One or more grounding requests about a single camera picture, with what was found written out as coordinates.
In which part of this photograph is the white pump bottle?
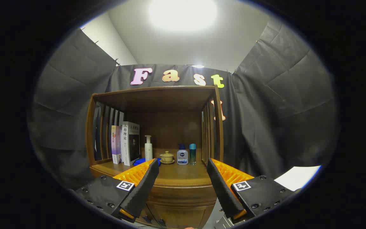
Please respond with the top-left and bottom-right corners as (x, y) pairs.
(144, 135), (153, 162)

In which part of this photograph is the ceiling light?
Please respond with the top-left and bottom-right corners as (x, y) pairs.
(148, 0), (218, 32)

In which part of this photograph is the folded blue cloth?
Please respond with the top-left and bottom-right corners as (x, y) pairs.
(133, 158), (161, 167)

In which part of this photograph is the purple book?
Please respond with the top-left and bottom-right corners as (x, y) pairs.
(111, 125), (122, 164)

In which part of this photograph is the thick white book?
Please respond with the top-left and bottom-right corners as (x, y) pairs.
(121, 121), (140, 166)

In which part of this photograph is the wooden countertop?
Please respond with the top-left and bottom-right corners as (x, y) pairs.
(90, 159), (214, 186)

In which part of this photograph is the wooden drawer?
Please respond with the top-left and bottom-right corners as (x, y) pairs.
(148, 184), (218, 206)

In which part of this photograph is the brown wooden cabinet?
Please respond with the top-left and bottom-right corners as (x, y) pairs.
(86, 85), (225, 229)

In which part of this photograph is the yellow lidded teacup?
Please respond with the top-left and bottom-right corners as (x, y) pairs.
(159, 151), (175, 165)

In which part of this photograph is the teal bottle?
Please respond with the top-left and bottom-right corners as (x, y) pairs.
(189, 143), (197, 165)

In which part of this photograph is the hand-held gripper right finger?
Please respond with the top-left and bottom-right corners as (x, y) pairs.
(207, 158), (302, 225)

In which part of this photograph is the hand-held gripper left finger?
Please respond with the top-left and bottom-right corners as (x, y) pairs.
(75, 158), (160, 223)

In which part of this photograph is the white bottle with blue cap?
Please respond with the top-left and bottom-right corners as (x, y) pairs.
(177, 144), (189, 165)

